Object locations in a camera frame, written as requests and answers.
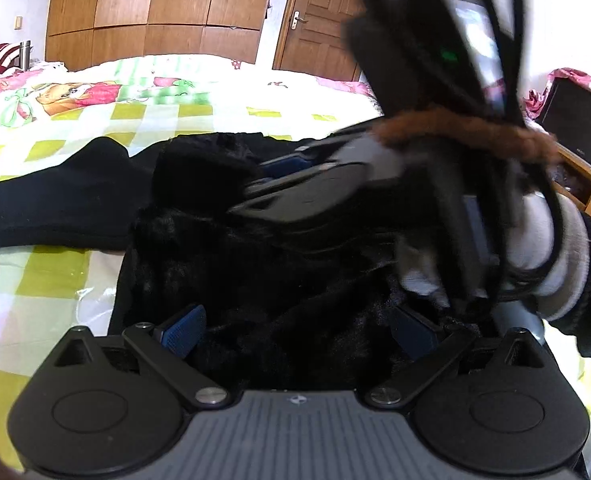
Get black sweater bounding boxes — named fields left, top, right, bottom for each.
left=0, top=133, right=479, bottom=390

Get white gloved right hand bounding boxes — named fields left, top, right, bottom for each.
left=365, top=129, right=591, bottom=322

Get wooden door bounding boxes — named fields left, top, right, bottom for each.
left=273, top=0, right=363, bottom=81

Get checkered bed quilt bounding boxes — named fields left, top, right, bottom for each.
left=0, top=54, right=379, bottom=468

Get wooden side cabinet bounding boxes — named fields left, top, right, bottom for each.
left=553, top=144, right=591, bottom=216

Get wooden wardrobe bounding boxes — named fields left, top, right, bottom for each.
left=45, top=0, right=270, bottom=70

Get pink cloth on television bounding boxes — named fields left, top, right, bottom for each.
left=522, top=66, right=591, bottom=122

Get metal flask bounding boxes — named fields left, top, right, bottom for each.
left=19, top=40, right=32, bottom=72

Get black television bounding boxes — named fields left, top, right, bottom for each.
left=536, top=78, right=591, bottom=164

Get red white striped cloth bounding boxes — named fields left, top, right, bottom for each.
left=0, top=44, right=20, bottom=74

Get black cables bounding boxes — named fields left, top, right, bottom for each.
left=342, top=0, right=569, bottom=313

